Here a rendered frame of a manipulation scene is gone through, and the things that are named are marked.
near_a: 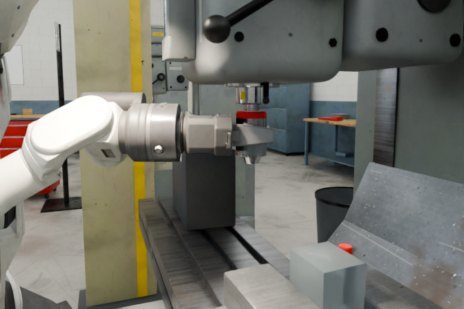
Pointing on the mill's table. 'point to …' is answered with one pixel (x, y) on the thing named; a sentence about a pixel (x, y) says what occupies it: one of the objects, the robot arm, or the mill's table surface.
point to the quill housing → (265, 27)
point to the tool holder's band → (251, 114)
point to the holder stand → (205, 190)
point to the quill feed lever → (214, 28)
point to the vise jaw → (262, 290)
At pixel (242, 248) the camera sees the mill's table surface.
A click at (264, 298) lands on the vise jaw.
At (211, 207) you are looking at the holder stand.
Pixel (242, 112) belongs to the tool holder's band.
